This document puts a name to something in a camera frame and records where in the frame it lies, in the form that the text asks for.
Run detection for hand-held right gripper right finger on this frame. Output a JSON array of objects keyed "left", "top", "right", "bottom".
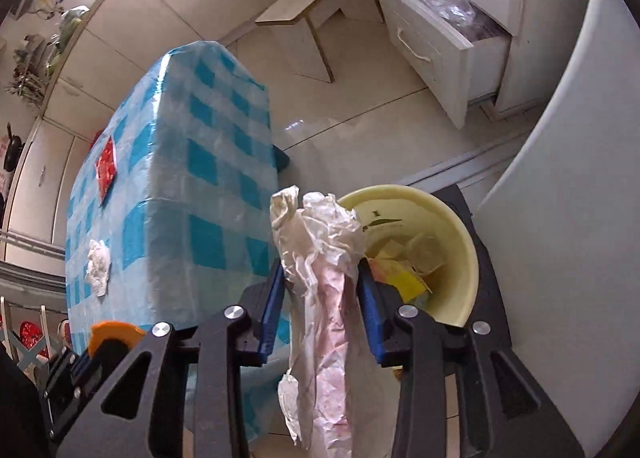
[{"left": 356, "top": 257, "right": 586, "bottom": 458}]

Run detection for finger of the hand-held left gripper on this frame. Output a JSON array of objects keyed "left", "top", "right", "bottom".
[{"left": 42, "top": 343, "right": 108, "bottom": 411}]

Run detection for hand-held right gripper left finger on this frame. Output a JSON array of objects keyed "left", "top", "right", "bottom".
[{"left": 57, "top": 257, "right": 287, "bottom": 458}]

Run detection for yellow snack packet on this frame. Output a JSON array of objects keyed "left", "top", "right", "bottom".
[{"left": 370, "top": 258, "right": 433, "bottom": 303}]

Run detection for white paper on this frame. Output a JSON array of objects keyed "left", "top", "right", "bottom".
[{"left": 270, "top": 186, "right": 368, "bottom": 458}]

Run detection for orange peel piece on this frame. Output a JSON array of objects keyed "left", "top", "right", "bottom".
[{"left": 90, "top": 320, "right": 147, "bottom": 356}]

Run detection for pale yellow bin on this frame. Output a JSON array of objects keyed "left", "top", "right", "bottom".
[{"left": 336, "top": 184, "right": 480, "bottom": 327}]

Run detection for wooden rack with blue braces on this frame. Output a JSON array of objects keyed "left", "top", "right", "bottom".
[{"left": 0, "top": 295, "right": 71, "bottom": 389}]

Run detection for red printed bag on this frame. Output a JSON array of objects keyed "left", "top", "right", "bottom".
[{"left": 20, "top": 320, "right": 48, "bottom": 356}]

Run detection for crumpled white tissue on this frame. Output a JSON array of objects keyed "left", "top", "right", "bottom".
[{"left": 85, "top": 239, "right": 113, "bottom": 297}]

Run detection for blue checked tablecloth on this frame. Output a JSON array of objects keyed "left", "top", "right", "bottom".
[{"left": 65, "top": 40, "right": 291, "bottom": 441}]

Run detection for red sauce packet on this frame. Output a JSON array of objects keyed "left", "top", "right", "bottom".
[{"left": 95, "top": 135, "right": 117, "bottom": 206}]

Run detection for white fridge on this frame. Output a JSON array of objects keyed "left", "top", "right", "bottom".
[{"left": 475, "top": 0, "right": 640, "bottom": 458}]

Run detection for black wok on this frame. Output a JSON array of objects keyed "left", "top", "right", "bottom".
[{"left": 2, "top": 123, "right": 26, "bottom": 173}]

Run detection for open white drawer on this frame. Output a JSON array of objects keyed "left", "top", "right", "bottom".
[{"left": 374, "top": 0, "right": 513, "bottom": 129}]

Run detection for white base cabinets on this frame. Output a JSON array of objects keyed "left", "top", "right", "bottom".
[{"left": 0, "top": 0, "right": 261, "bottom": 249}]

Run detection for bag of vegetables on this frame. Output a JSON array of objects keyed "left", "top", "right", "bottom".
[{"left": 47, "top": 5, "right": 91, "bottom": 68}]

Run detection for grey sliding door frame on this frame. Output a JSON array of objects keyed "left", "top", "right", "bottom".
[{"left": 0, "top": 228, "right": 68, "bottom": 289}]

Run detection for wall utensil rack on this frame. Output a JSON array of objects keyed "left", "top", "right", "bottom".
[{"left": 5, "top": 32, "right": 56, "bottom": 108}]

